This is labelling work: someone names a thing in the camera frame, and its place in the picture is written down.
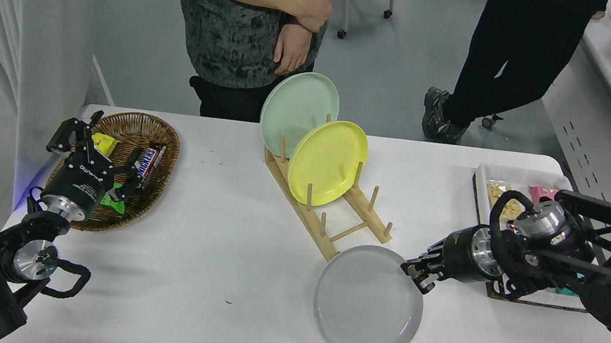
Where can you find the wooden plate rack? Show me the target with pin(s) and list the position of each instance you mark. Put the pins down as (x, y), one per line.
(310, 224)

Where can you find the pale green plate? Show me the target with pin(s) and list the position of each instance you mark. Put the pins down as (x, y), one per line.
(297, 109)

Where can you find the person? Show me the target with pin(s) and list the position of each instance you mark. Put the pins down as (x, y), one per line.
(507, 45)
(229, 34)

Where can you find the pink snack packet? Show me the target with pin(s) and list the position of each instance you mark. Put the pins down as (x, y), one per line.
(542, 193)

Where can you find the clear bag of yellow snacks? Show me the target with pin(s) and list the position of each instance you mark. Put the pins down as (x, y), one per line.
(511, 208)

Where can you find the yellow snack packet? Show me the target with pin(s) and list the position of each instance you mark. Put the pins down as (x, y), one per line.
(105, 144)

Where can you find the teal snack packet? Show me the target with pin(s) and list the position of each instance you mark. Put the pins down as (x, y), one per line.
(567, 291)

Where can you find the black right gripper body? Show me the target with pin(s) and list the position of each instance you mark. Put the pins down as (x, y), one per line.
(461, 255)

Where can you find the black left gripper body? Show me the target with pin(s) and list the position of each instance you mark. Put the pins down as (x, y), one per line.
(81, 182)

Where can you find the person's left hand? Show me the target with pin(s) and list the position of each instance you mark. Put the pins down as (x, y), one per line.
(599, 14)
(293, 50)

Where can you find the grey plate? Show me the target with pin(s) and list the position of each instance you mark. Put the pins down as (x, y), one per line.
(364, 307)

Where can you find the yellow plate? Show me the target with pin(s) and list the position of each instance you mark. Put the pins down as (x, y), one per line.
(327, 162)

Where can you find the brown wicker basket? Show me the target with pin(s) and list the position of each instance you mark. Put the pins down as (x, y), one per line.
(130, 127)

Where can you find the Snickers bar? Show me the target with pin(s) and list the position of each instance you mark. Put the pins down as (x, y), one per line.
(152, 161)

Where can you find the green snack packet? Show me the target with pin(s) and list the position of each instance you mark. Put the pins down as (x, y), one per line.
(113, 205)

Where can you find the person's right hand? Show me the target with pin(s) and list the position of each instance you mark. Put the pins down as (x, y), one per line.
(315, 10)

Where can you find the white tray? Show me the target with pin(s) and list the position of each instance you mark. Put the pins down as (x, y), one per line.
(491, 174)

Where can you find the black chair caster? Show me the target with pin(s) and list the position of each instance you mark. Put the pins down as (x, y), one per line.
(487, 121)

